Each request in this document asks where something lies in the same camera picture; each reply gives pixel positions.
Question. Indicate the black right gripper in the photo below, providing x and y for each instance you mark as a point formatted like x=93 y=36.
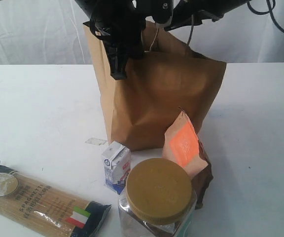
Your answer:
x=187 y=12

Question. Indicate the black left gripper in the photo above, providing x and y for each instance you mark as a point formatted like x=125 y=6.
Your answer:
x=118 y=24

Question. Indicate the brown paper bag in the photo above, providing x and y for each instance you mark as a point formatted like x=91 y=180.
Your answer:
x=168 y=79

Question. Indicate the small white blue milk carton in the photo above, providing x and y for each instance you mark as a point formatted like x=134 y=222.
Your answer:
x=117 y=164

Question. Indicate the kraft pouch with orange label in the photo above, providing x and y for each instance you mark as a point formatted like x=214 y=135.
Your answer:
x=183 y=147

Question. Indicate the clear jar with yellow lid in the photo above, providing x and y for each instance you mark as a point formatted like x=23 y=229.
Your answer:
x=158 y=200

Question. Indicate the clear tape piece on table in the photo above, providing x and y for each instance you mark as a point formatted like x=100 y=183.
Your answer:
x=95 y=141

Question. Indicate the white backdrop curtain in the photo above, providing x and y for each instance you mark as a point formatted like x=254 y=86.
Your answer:
x=51 y=32

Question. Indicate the spaghetti packet with Italian flag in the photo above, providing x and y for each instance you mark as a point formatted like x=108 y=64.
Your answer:
x=47 y=210

